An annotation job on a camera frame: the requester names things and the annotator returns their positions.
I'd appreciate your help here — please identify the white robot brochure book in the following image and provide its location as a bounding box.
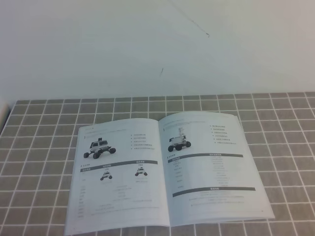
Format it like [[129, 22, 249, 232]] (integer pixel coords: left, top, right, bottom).
[[64, 111, 274, 236]]

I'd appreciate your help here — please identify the grey checked tablecloth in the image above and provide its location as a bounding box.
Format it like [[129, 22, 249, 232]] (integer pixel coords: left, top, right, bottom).
[[0, 92, 315, 236]]

